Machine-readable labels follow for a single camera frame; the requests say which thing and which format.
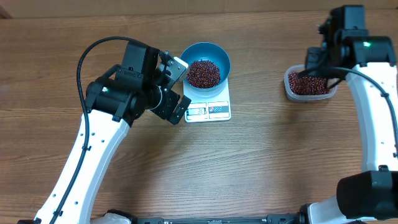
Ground clear plastic container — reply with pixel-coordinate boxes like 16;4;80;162
284;64;338;102

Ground red beans in bowl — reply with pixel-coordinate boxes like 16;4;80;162
186;60;221;89

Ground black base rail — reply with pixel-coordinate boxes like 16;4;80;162
102;213;299;224

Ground red beans in container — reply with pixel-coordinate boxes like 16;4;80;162
288;72;330;95

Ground blue plastic bowl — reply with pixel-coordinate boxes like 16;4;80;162
180;42;231;85

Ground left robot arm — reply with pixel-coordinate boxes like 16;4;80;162
30;39;191;223

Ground white digital kitchen scale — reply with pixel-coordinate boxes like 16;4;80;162
183;79;232;123

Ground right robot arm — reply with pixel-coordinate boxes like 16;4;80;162
298;5;397;223

